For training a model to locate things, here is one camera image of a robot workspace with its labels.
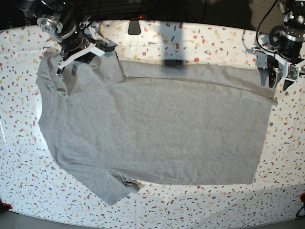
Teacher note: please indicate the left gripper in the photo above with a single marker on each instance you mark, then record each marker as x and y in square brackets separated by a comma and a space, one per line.
[281, 64]

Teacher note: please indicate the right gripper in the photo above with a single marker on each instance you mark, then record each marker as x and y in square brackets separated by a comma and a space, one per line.
[79, 44]

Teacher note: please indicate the grey T-shirt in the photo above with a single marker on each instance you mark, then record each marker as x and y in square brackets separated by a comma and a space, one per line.
[109, 123]

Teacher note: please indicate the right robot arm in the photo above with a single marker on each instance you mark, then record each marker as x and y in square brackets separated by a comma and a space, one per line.
[53, 16]

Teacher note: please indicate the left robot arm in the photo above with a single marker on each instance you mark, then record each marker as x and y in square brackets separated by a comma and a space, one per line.
[286, 42]

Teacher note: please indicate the red table corner clamp right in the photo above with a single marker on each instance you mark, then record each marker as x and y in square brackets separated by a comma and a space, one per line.
[302, 198]

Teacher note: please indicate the red table corner clamp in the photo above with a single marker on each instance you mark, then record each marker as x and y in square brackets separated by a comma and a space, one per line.
[5, 207]
[302, 198]

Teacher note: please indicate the red table corner clamp left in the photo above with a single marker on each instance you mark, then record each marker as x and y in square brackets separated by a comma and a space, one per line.
[5, 207]

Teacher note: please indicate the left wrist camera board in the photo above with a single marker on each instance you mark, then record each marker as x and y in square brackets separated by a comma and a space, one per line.
[293, 72]

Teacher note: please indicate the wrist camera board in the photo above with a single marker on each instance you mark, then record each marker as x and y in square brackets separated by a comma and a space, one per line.
[293, 72]
[103, 46]

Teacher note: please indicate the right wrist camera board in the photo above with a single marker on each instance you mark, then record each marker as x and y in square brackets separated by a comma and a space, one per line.
[103, 46]

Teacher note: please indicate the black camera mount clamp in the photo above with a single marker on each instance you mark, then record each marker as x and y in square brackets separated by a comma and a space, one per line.
[134, 27]

